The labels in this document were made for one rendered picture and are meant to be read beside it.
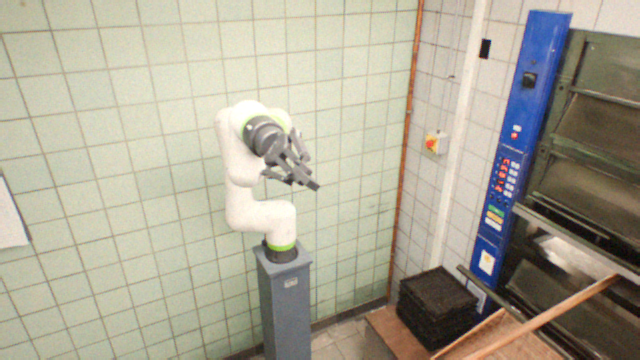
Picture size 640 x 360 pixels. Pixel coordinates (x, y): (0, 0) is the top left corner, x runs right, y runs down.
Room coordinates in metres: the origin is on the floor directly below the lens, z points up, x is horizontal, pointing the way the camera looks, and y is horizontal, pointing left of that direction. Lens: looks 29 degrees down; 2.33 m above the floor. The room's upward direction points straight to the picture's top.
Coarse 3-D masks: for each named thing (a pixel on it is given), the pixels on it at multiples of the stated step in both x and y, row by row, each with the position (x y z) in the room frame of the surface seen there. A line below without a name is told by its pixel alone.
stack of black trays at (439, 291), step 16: (432, 272) 1.72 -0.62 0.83; (448, 272) 1.71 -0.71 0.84; (400, 288) 1.64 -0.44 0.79; (416, 288) 1.60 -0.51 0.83; (432, 288) 1.60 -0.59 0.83; (448, 288) 1.60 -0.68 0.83; (464, 288) 1.59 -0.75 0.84; (400, 304) 1.62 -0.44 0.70; (416, 304) 1.52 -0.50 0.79; (432, 304) 1.49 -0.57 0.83; (448, 304) 1.49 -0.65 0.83; (464, 304) 1.48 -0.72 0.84; (416, 320) 1.51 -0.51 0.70; (432, 320) 1.41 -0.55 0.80; (448, 320) 1.44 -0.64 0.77; (464, 320) 1.49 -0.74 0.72; (416, 336) 1.49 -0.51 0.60; (432, 336) 1.41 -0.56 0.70; (448, 336) 1.45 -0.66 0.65
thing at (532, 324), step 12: (612, 276) 1.27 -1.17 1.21; (624, 276) 1.28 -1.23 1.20; (588, 288) 1.20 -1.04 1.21; (600, 288) 1.21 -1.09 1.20; (564, 300) 1.14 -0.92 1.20; (576, 300) 1.14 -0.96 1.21; (552, 312) 1.08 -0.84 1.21; (528, 324) 1.02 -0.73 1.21; (540, 324) 1.03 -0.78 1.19; (504, 336) 0.97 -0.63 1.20; (516, 336) 0.98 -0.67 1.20; (492, 348) 0.92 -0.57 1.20
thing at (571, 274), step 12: (528, 252) 1.49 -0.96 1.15; (540, 252) 1.45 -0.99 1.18; (552, 264) 1.38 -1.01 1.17; (564, 264) 1.37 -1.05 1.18; (564, 276) 1.33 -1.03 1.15; (576, 276) 1.30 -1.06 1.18; (588, 276) 1.30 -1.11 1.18; (600, 300) 1.19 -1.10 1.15; (612, 300) 1.17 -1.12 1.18; (624, 300) 1.17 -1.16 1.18; (624, 312) 1.12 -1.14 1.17; (636, 312) 1.11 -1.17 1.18; (636, 324) 1.08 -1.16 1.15
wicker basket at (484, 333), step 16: (496, 320) 1.43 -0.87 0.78; (512, 320) 1.41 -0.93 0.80; (464, 336) 1.34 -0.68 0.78; (480, 336) 1.39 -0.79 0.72; (496, 336) 1.42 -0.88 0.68; (528, 336) 1.33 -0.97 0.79; (448, 352) 1.30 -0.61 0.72; (464, 352) 1.35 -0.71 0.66; (496, 352) 1.39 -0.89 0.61; (512, 352) 1.34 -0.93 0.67
